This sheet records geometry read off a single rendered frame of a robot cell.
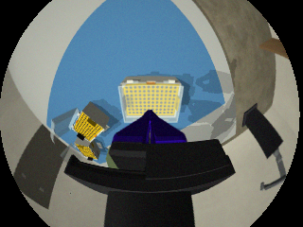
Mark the blue flat mat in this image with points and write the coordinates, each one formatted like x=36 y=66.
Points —
x=128 y=38

